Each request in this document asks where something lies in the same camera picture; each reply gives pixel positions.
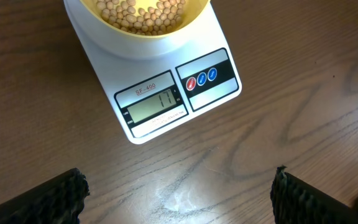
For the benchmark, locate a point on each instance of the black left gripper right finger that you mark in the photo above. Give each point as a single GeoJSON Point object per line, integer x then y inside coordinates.
{"type": "Point", "coordinates": [296, 202]}

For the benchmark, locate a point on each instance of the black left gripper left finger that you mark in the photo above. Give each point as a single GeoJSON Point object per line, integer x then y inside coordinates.
{"type": "Point", "coordinates": [59, 200]}

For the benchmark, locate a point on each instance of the yellow plastic bowl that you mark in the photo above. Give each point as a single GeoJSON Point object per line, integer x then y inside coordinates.
{"type": "Point", "coordinates": [192, 10]}

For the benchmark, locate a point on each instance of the white digital kitchen scale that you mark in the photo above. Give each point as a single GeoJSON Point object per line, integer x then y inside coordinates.
{"type": "Point", "coordinates": [154, 86]}

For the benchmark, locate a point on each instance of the beans in yellow bowl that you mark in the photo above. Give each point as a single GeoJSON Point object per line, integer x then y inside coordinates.
{"type": "Point", "coordinates": [128, 16]}

